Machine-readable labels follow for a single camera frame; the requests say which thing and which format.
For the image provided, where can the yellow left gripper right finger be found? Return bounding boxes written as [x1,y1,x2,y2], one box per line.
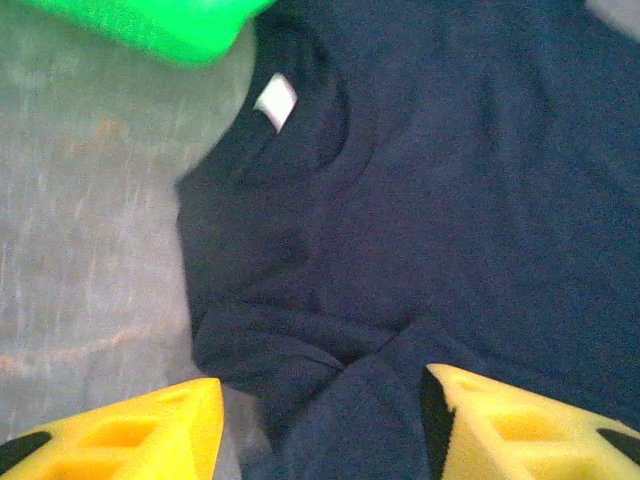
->
[419,363,640,480]

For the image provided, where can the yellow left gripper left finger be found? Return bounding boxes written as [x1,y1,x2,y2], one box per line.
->
[0,377,225,480]

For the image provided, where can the navy blue t-shirt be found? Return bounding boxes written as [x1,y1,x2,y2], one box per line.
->
[174,0,640,480]

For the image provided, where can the green plastic basket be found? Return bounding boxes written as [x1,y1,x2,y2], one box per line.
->
[24,0,277,69]

